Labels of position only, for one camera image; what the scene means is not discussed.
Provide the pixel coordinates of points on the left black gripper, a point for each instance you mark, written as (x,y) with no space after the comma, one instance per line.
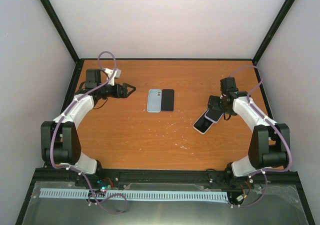
(123,88)

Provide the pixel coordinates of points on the light blue cable duct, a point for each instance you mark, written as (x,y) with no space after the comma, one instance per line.
(137,195)

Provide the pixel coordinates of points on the purple phone black screen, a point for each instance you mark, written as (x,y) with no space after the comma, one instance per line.
(167,100)

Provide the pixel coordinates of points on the black enclosure frame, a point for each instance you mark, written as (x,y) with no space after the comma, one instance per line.
(285,187)

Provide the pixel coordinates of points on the light blue phone case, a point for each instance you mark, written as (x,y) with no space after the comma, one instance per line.
(154,101)

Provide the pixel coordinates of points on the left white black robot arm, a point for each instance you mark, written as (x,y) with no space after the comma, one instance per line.
(60,143)

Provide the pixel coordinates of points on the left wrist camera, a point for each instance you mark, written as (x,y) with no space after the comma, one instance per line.
(112,74)

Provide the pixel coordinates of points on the phone in white case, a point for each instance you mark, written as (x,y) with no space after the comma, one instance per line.
(202,124)

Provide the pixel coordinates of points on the black mounting rail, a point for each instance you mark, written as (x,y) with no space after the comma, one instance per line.
(119,178)

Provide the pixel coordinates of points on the phone in lilac case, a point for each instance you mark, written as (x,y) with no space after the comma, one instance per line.
(213,115)

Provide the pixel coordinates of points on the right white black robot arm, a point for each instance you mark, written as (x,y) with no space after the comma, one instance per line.
(269,148)

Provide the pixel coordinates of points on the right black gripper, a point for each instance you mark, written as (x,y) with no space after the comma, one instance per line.
(215,105)

